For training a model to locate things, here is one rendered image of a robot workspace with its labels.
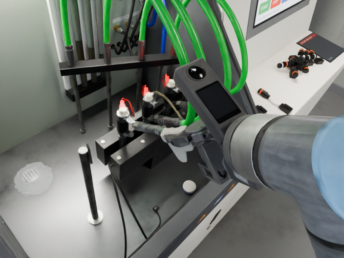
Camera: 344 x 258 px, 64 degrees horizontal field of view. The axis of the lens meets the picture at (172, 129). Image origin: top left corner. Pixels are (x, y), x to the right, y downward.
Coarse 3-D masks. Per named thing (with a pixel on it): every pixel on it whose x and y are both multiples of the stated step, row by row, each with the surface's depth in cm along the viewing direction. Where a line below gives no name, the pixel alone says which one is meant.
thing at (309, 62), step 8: (296, 56) 105; (304, 56) 104; (312, 56) 108; (280, 64) 98; (288, 64) 99; (296, 64) 102; (304, 64) 102; (312, 64) 106; (296, 72) 96; (304, 72) 102
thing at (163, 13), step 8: (64, 0) 55; (152, 0) 37; (160, 0) 37; (64, 8) 57; (160, 8) 37; (64, 16) 58; (160, 16) 38; (168, 16) 38; (64, 24) 60; (168, 24) 38; (64, 32) 61; (168, 32) 38; (176, 32) 38; (64, 40) 63; (176, 40) 38; (72, 48) 65; (176, 48) 39; (184, 48) 39; (184, 56) 39; (184, 64) 39; (192, 112) 43; (192, 120) 45
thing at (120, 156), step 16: (160, 112) 79; (128, 128) 74; (96, 144) 71; (112, 144) 70; (128, 144) 71; (144, 144) 71; (160, 144) 77; (112, 160) 68; (128, 160) 68; (144, 160) 76; (160, 160) 85
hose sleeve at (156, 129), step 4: (140, 124) 58; (144, 124) 57; (148, 124) 56; (152, 124) 56; (140, 128) 58; (144, 128) 57; (148, 128) 56; (152, 128) 55; (156, 128) 54; (160, 128) 53; (148, 132) 56; (152, 132) 55; (156, 132) 54; (160, 132) 53
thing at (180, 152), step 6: (180, 126) 43; (186, 126) 42; (162, 132) 46; (168, 132) 44; (174, 132) 42; (180, 132) 40; (162, 138) 46; (168, 144) 46; (174, 150) 46; (180, 150) 44; (186, 150) 43; (180, 156) 45; (186, 156) 44
